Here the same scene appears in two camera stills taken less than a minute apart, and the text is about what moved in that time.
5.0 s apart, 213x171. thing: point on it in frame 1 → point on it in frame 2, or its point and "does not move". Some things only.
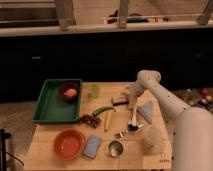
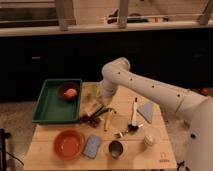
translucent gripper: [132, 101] → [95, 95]
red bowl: [69, 144] does not move
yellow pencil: [107, 119] does not move
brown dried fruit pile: [90, 120] does not move
